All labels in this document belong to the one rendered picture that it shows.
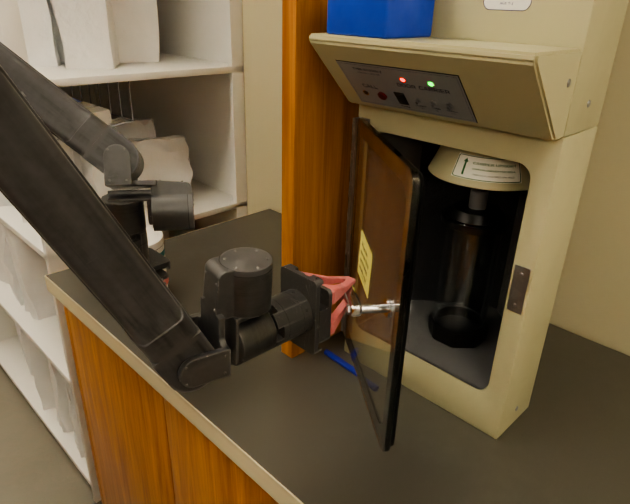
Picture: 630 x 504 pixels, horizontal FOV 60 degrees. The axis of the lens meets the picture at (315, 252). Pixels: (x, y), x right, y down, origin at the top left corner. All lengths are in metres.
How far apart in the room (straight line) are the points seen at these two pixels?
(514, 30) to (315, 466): 0.64
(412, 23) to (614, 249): 0.65
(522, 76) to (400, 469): 0.55
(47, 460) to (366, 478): 1.66
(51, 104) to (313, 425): 0.60
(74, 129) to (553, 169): 0.62
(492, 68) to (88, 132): 0.52
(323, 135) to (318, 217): 0.14
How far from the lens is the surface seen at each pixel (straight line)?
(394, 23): 0.72
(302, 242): 0.93
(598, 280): 1.23
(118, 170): 0.79
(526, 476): 0.89
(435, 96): 0.72
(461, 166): 0.81
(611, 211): 1.18
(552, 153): 0.72
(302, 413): 0.92
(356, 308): 0.68
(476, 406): 0.92
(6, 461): 2.39
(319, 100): 0.89
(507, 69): 0.62
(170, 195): 0.80
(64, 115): 0.83
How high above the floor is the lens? 1.55
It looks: 25 degrees down
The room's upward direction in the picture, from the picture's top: 2 degrees clockwise
